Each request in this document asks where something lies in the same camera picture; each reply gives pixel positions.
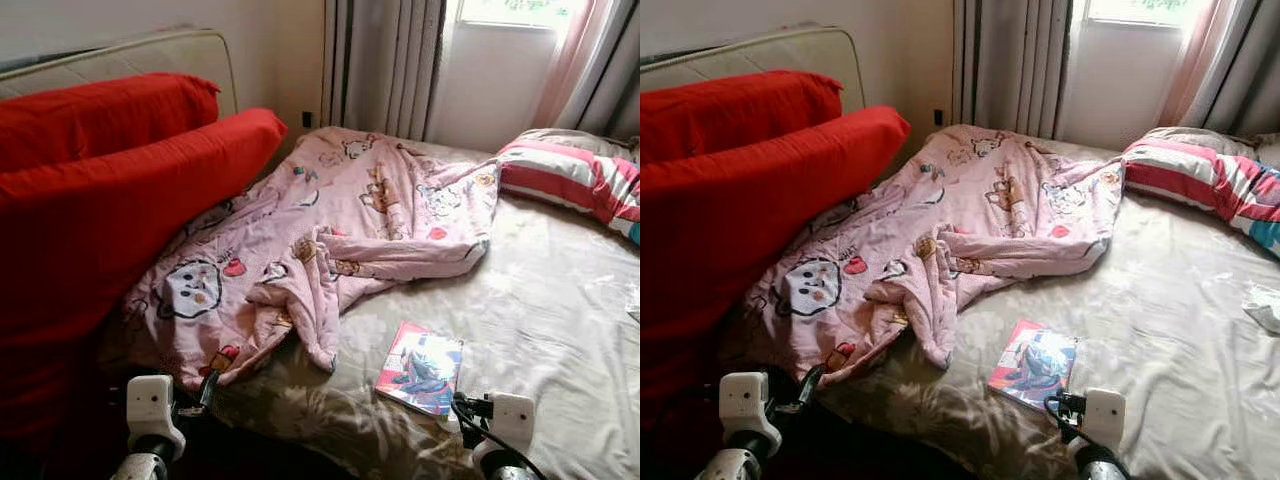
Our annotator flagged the colourful comic book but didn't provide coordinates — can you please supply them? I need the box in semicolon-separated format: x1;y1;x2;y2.
374;321;465;417
987;319;1079;411

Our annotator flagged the beige floral bed sheet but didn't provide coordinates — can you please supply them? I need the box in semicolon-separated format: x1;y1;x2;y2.
100;135;640;480
720;135;1280;480

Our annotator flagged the long red cushion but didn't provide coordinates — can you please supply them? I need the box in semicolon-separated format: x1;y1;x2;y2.
640;70;844;166
0;108;288;441
640;106;911;421
0;72;221;173

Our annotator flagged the pink cartoon print quilt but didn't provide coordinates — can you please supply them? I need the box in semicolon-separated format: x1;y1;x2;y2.
745;124;1126;386
120;126;501;389

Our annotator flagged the striped colourful bolster pillow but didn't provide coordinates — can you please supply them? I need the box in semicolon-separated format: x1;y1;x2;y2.
497;140;640;246
1122;138;1280;259

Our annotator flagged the beige quilted mattress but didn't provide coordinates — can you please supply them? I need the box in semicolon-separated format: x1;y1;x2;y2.
0;28;239;119
640;26;867;116

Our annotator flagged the grey pleated curtain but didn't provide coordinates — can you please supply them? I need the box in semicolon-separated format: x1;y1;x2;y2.
1180;0;1280;136
322;0;447;141
580;0;640;139
952;0;1073;139

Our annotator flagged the pink sheer curtain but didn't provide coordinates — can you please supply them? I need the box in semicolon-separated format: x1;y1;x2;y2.
1158;0;1236;126
530;0;613;129

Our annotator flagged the bright window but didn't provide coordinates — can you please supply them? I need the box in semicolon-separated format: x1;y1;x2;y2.
1085;0;1201;27
458;0;576;29

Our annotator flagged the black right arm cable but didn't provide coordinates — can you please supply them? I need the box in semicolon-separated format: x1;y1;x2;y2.
452;400;546;480
1043;395;1131;480

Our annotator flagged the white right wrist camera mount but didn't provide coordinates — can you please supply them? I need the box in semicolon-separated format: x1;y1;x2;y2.
1080;388;1128;459
487;392;536;463

